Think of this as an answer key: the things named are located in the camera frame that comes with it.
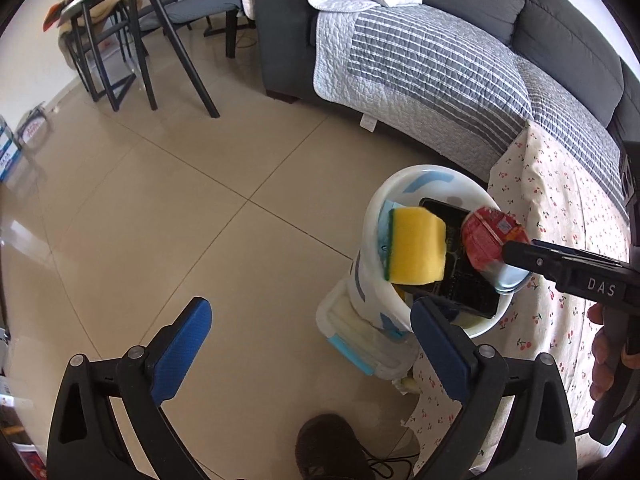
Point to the blue white box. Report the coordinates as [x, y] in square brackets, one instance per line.
[7, 152]

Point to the orange cloth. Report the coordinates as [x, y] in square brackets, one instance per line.
[52, 12]

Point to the white patterned waste bin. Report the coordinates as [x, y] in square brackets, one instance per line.
[372, 280]

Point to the cardboard box with red print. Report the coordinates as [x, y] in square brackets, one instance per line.
[32, 122]

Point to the brown slipper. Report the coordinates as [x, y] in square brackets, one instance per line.
[330, 447]

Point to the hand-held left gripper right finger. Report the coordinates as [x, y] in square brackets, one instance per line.
[440, 355]

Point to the yellow green sponge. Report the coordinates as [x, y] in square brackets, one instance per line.
[417, 245]

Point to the clear plastic storage box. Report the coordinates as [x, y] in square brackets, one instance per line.
[360, 335]

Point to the dark grey sofa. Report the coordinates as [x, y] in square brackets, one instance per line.
[550, 15]

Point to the person's right hand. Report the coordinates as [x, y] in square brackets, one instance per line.
[602, 360]

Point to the grey sofa with quilt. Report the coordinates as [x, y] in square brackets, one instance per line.
[425, 60]

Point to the red lidded cup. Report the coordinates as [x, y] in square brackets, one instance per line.
[487, 237]

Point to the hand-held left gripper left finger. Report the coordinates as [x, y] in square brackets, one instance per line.
[180, 355]

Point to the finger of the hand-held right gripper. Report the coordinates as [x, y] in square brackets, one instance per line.
[565, 265]

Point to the black plastic tray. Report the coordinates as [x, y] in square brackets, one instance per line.
[465, 287]

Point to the grey cushioned chair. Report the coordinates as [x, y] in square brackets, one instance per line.
[195, 5]

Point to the cherry print tablecloth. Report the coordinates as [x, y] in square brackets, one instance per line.
[550, 200]

